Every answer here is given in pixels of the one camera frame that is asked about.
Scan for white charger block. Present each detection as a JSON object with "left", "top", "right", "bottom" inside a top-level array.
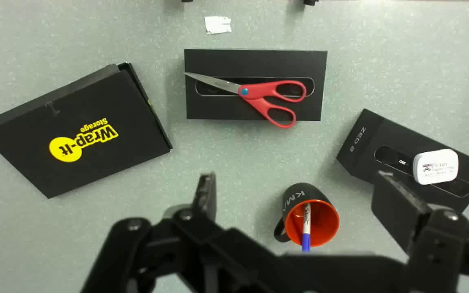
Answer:
[{"left": 413, "top": 149, "right": 460, "bottom": 186}]

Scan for black ZED 2 box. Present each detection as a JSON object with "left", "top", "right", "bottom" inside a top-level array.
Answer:
[{"left": 185, "top": 49, "right": 328, "bottom": 121}]

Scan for black camera box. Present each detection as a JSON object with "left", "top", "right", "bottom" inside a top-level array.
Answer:
[{"left": 338, "top": 110, "right": 469, "bottom": 212}]

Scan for white tape piece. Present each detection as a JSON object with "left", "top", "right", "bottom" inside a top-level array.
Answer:
[{"left": 204, "top": 17, "right": 232, "bottom": 35}]

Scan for black cup red inside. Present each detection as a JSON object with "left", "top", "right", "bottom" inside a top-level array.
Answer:
[{"left": 274, "top": 183, "right": 339, "bottom": 251}]

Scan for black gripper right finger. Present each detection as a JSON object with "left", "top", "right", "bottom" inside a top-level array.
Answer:
[{"left": 372, "top": 171, "right": 432, "bottom": 253}]

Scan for red handled scissors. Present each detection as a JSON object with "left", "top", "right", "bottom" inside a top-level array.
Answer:
[{"left": 186, "top": 72, "right": 309, "bottom": 129}]

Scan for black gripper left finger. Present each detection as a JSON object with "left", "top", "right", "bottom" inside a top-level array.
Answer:
[{"left": 193, "top": 173, "right": 217, "bottom": 220}]

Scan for blue and white pen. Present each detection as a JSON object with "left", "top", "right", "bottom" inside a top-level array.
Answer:
[{"left": 302, "top": 204, "right": 312, "bottom": 253}]

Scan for black Wrap-It storage pouch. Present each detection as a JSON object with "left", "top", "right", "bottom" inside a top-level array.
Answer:
[{"left": 0, "top": 64, "right": 172, "bottom": 199}]

